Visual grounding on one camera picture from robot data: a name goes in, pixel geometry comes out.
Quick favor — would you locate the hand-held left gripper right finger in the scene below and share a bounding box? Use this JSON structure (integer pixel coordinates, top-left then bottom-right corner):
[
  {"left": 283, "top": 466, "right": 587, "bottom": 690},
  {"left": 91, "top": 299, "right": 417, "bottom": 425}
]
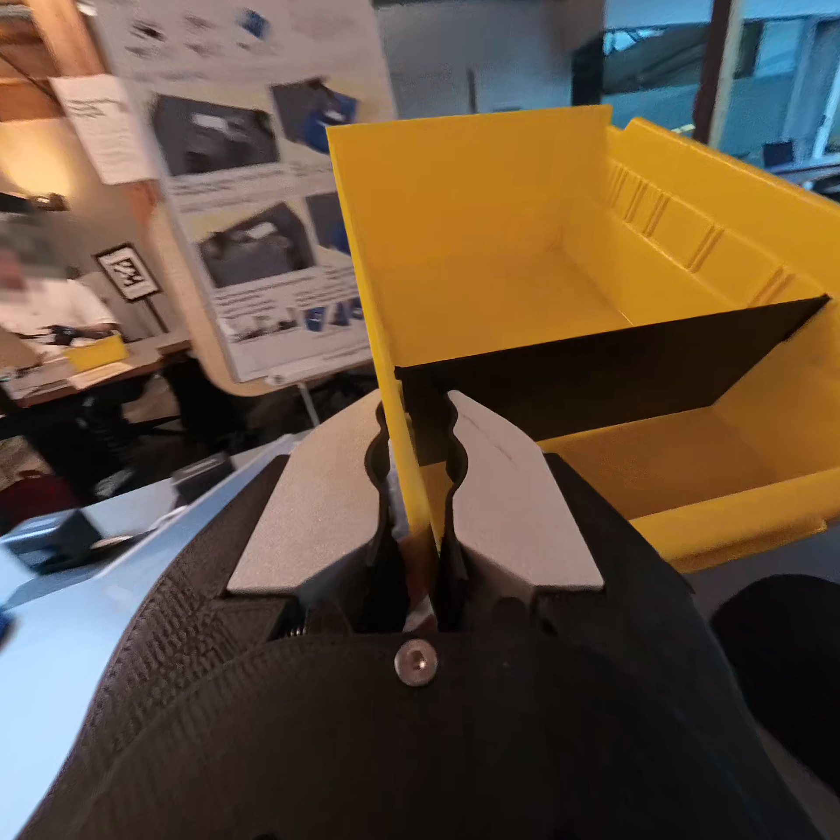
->
[{"left": 441, "top": 390, "right": 606, "bottom": 595}]

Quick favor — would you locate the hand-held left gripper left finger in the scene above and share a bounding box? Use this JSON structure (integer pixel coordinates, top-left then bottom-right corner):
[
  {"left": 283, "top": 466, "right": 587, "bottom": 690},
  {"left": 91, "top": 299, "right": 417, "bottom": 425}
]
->
[{"left": 225, "top": 389, "right": 398, "bottom": 598}]

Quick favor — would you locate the yellow plastic bin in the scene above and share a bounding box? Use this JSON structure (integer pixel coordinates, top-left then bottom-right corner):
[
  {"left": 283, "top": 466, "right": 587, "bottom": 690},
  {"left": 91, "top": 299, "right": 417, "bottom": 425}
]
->
[{"left": 326, "top": 104, "right": 840, "bottom": 577}]

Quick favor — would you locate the small grey box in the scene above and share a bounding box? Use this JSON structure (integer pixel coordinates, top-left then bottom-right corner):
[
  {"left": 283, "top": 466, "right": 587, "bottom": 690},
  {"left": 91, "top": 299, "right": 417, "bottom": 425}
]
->
[
  {"left": 172, "top": 456, "right": 235, "bottom": 494},
  {"left": 0, "top": 508, "right": 102, "bottom": 573}
]

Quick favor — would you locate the black bin divider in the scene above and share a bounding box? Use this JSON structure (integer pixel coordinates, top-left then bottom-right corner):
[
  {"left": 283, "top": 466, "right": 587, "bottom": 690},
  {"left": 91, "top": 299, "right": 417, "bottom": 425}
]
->
[{"left": 394, "top": 295, "right": 832, "bottom": 460}]

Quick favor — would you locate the cluttered wooden table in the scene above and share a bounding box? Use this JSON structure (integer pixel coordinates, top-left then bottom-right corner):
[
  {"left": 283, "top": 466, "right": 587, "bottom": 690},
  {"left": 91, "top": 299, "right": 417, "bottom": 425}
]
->
[{"left": 0, "top": 335, "right": 191, "bottom": 408}]

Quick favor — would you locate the small yellow bin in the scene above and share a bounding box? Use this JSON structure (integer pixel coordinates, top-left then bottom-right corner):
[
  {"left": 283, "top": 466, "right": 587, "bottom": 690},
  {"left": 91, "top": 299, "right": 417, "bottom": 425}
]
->
[{"left": 64, "top": 335, "right": 130, "bottom": 373}]

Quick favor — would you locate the printed tag sign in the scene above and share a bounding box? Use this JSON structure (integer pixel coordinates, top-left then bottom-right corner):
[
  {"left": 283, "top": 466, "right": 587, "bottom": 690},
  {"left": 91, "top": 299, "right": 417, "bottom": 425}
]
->
[{"left": 94, "top": 241, "right": 169, "bottom": 332}]

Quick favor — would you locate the black textured wrist rest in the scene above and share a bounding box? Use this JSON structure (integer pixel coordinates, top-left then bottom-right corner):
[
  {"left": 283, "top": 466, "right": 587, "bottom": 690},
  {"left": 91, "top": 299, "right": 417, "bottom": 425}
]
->
[{"left": 710, "top": 573, "right": 840, "bottom": 791}]

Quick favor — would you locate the instruction poster board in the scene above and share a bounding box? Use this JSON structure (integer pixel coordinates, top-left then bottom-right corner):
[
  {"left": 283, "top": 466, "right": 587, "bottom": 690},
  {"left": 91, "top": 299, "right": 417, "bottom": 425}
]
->
[{"left": 85, "top": 0, "right": 403, "bottom": 400}]

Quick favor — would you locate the paper wall notice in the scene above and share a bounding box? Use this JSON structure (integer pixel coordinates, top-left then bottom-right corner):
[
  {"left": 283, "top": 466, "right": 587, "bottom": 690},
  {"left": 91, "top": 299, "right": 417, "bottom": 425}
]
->
[{"left": 49, "top": 73, "right": 160, "bottom": 186}]

